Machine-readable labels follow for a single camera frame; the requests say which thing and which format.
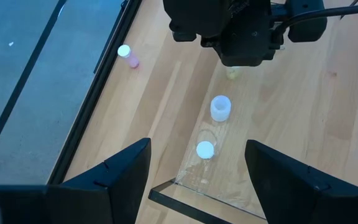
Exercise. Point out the shelf with black metal frame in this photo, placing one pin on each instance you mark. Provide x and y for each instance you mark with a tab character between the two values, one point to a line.
179	197

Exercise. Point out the pink medicine bottle white cap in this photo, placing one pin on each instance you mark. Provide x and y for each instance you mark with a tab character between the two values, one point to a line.
129	57

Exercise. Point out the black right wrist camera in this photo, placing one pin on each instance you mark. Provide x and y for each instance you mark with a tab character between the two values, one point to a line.
244	56

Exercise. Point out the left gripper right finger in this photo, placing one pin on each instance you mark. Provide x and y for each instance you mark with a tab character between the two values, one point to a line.
306	199

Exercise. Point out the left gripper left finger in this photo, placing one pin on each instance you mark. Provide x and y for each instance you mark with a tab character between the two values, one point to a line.
113	193

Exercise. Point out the yellow medicine bottle white cap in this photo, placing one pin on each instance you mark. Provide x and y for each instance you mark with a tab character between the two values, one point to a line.
233	74

